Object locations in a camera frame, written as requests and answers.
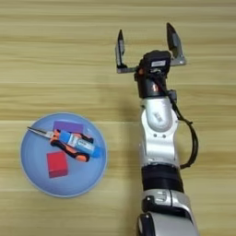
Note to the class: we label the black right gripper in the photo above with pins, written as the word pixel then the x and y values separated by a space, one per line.
pixel 150 87

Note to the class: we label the blue glue stick tube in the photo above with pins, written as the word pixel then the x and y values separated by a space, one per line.
pixel 81 144

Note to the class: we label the red cube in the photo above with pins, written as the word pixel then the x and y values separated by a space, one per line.
pixel 56 164

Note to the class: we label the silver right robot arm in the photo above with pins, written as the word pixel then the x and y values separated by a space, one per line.
pixel 158 135

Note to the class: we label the black box with white label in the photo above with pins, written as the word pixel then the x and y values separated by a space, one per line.
pixel 156 61

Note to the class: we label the purple rectangular block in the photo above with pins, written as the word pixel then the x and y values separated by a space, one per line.
pixel 66 126

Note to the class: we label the orange and black pliers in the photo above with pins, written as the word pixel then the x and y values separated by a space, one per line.
pixel 56 142

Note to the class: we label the blue round plate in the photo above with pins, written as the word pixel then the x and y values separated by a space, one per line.
pixel 86 178

